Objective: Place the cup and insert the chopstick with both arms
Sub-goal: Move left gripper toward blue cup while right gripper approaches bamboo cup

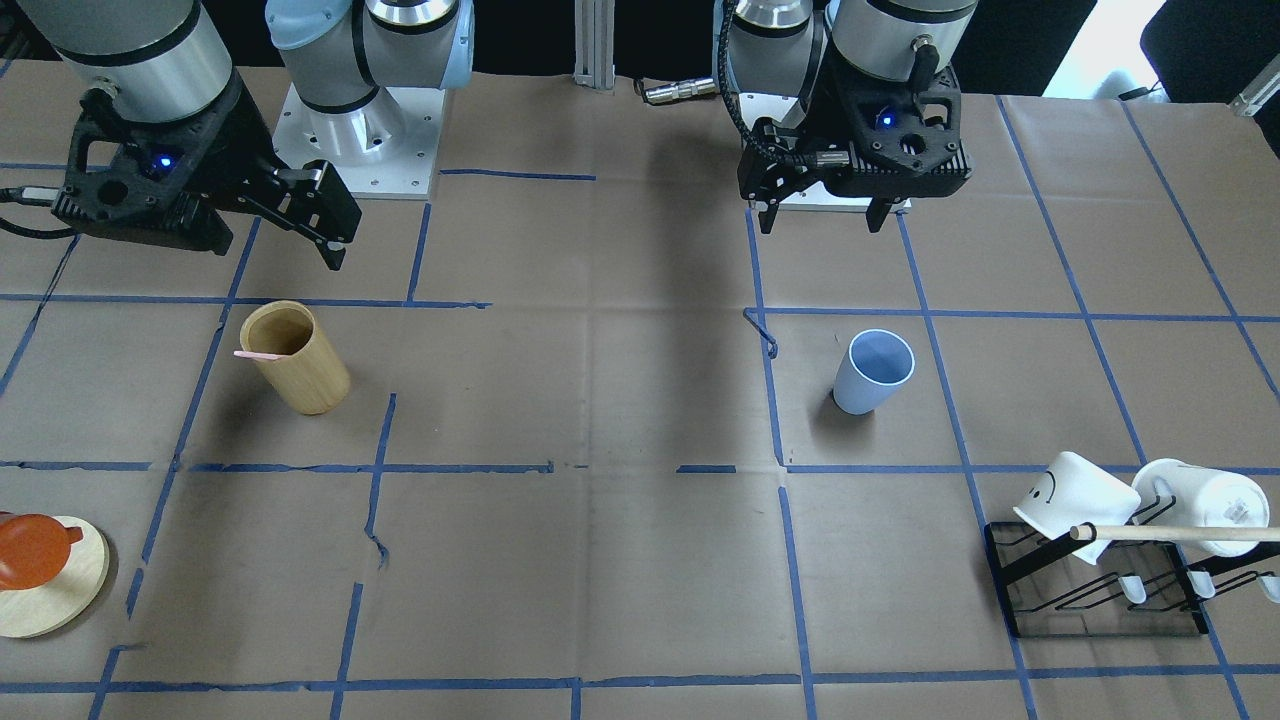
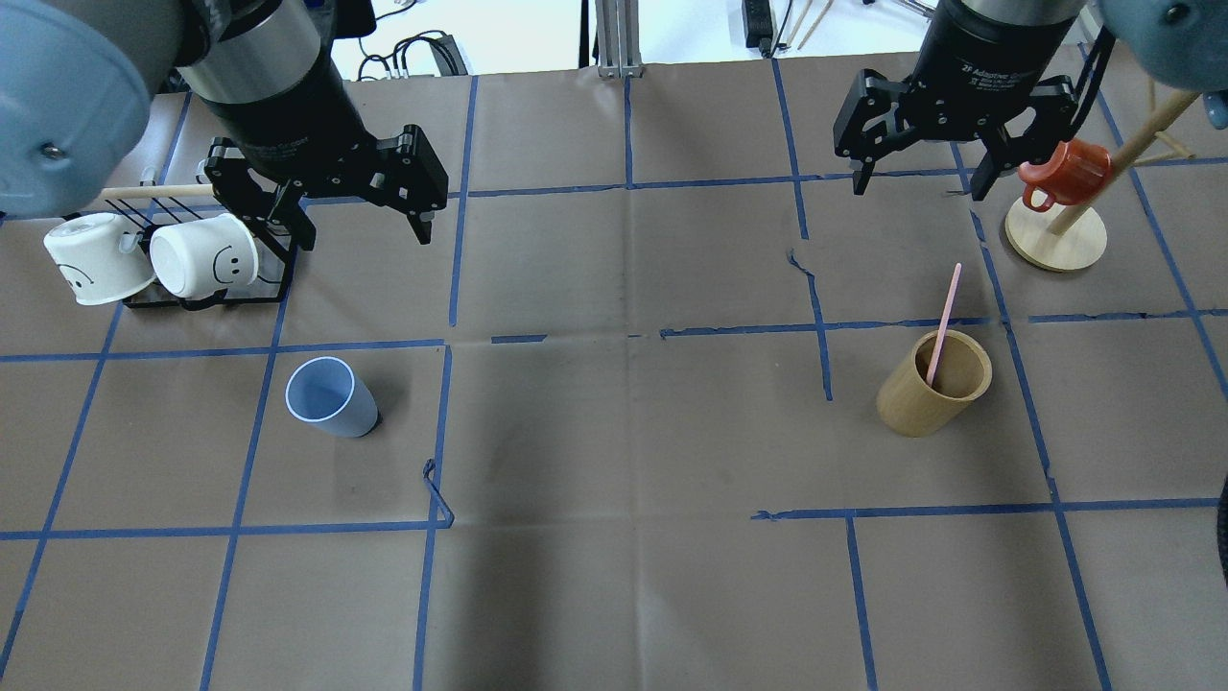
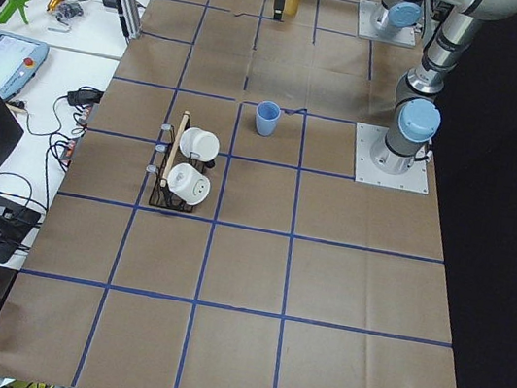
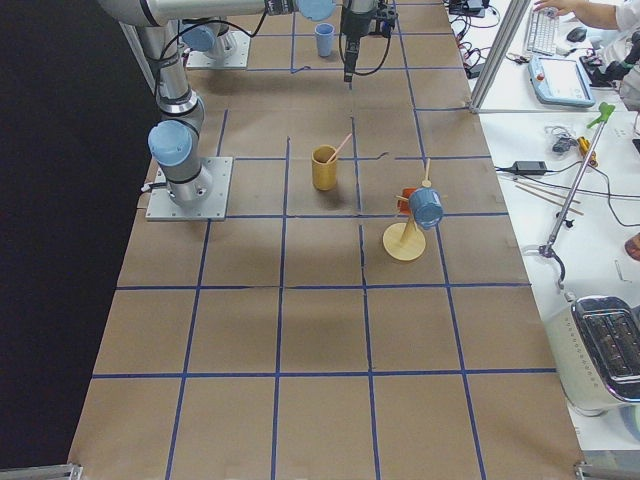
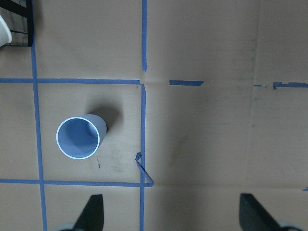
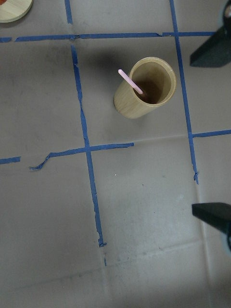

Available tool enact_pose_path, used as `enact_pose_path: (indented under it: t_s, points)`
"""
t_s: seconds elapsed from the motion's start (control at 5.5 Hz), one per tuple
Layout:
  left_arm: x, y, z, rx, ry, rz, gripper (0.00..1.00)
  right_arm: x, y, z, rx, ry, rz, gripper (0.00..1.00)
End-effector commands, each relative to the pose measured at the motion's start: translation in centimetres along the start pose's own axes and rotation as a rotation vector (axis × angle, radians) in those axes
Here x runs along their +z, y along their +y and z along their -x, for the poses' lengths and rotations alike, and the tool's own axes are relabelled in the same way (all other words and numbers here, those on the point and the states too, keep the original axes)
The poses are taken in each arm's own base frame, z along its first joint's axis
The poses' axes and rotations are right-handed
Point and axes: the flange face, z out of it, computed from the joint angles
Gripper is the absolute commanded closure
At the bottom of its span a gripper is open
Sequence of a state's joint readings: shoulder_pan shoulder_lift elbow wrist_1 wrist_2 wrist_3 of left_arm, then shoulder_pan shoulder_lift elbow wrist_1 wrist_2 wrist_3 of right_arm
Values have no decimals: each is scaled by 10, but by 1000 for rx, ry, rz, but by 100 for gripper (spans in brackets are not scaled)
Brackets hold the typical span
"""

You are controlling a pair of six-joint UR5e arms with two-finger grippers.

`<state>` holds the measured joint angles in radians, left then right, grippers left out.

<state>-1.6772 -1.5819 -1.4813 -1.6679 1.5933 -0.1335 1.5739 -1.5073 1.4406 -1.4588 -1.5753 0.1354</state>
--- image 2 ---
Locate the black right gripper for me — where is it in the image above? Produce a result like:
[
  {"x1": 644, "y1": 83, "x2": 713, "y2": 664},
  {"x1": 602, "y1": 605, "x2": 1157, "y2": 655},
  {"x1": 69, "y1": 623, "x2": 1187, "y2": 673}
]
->
[{"x1": 833, "y1": 18, "x2": 1077, "y2": 203}]

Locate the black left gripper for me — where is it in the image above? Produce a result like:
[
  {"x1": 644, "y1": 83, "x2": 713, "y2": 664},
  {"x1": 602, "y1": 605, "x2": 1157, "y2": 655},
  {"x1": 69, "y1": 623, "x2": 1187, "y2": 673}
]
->
[{"x1": 203, "y1": 64, "x2": 449, "y2": 252}]

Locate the pink chopstick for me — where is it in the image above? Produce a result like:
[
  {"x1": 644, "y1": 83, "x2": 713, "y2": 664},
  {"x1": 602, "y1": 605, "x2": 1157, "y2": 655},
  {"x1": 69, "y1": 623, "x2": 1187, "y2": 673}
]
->
[{"x1": 925, "y1": 261, "x2": 963, "y2": 389}]

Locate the blue plastic cup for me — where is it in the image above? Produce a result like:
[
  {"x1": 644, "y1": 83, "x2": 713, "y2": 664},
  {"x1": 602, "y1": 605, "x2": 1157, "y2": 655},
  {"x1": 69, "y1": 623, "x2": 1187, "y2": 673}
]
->
[{"x1": 284, "y1": 357, "x2": 379, "y2": 439}]

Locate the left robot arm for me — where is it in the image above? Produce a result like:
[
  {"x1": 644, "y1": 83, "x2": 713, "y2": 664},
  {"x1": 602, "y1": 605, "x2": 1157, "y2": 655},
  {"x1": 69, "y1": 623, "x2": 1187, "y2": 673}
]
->
[{"x1": 1, "y1": 1, "x2": 449, "y2": 250}]

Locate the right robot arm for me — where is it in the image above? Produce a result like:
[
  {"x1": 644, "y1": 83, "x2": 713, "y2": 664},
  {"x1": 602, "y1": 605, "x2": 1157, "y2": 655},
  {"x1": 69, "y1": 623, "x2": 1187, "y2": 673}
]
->
[{"x1": 833, "y1": 1, "x2": 1227, "y2": 201}]

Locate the red mug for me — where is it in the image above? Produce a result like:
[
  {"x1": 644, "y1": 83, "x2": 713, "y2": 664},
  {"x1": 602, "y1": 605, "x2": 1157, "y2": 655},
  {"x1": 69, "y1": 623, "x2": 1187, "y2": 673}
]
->
[{"x1": 1018, "y1": 137, "x2": 1113, "y2": 214}]

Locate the wooden mug tree stand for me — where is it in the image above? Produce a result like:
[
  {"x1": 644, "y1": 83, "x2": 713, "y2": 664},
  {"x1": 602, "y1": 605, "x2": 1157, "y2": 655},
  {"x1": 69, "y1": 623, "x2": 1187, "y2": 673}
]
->
[{"x1": 1005, "y1": 91, "x2": 1200, "y2": 272}]

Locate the white smiley mug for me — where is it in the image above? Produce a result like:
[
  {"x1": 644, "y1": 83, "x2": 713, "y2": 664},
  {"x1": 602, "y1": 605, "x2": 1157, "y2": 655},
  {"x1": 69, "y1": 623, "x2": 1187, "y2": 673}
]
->
[{"x1": 149, "y1": 214, "x2": 259, "y2": 299}]

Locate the black power adapter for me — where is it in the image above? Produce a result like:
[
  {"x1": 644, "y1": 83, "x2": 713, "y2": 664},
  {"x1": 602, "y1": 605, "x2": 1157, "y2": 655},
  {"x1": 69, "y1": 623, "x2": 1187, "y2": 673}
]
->
[{"x1": 740, "y1": 0, "x2": 776, "y2": 58}]

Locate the bamboo cylinder holder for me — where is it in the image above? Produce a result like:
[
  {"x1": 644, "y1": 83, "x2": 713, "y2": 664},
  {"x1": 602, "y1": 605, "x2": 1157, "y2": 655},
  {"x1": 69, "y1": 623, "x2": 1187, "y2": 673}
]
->
[{"x1": 874, "y1": 331, "x2": 993, "y2": 438}]

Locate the white mug plain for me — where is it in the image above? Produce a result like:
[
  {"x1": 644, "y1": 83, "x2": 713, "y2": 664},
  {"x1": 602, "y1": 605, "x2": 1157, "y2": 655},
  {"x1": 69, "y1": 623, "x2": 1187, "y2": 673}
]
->
[{"x1": 43, "y1": 214, "x2": 156, "y2": 306}]

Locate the black cable bundle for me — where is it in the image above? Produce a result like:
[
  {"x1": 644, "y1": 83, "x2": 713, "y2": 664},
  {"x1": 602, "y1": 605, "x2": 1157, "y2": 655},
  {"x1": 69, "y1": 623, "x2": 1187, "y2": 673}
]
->
[{"x1": 357, "y1": 31, "x2": 469, "y2": 82}]

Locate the black wire mug rack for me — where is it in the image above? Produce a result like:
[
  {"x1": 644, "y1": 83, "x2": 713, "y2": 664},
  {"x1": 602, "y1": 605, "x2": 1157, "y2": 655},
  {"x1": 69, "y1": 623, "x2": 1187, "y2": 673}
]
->
[{"x1": 97, "y1": 160, "x2": 298, "y2": 311}]

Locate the aluminium frame post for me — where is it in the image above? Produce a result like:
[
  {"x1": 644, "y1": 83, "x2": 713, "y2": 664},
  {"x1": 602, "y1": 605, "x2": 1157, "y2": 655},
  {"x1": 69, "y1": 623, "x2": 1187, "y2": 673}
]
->
[{"x1": 596, "y1": 0, "x2": 645, "y2": 82}]

